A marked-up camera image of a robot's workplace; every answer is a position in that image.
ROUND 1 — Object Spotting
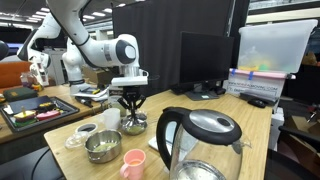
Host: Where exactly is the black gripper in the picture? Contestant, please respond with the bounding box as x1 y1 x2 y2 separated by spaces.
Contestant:
117 86 146 120

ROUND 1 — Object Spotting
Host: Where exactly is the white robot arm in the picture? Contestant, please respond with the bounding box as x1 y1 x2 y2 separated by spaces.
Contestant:
17 0 148 119

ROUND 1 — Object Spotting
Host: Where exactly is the small steel pan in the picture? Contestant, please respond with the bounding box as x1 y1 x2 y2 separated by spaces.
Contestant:
121 126 146 135

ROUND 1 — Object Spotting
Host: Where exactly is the steel pot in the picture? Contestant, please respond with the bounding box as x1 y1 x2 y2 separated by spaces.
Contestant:
85 130 122 164

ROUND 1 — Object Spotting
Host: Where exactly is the white plastic cup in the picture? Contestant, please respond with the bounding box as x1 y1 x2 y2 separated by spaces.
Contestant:
102 108 120 130

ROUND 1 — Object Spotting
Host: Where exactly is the pink plastic cup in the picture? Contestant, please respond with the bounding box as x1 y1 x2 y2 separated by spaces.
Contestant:
120 149 146 180

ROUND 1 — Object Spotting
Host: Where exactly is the black computer monitor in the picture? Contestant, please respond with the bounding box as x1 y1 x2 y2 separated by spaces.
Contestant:
171 32 234 101

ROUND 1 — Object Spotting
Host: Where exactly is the glass electric kettle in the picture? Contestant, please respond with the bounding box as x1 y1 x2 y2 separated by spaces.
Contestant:
156 107 251 180

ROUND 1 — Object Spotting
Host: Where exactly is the white cardboard box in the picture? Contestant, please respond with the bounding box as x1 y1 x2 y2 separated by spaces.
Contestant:
223 69 296 98

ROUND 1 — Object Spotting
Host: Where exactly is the black tray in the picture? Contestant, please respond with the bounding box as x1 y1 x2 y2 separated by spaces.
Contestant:
0 95 79 132

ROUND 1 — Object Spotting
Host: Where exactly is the black computer mouse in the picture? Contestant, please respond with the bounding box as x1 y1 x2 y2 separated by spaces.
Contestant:
248 99 266 108

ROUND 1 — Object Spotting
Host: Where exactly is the dark green case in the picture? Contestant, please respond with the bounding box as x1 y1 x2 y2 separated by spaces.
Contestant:
3 87 38 102

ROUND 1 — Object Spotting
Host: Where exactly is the clear plastic storage bin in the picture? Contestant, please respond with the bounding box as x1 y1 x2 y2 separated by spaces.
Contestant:
237 19 318 73

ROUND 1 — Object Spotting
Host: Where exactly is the black office chair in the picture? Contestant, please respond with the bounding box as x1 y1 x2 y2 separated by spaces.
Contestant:
264 126 320 180

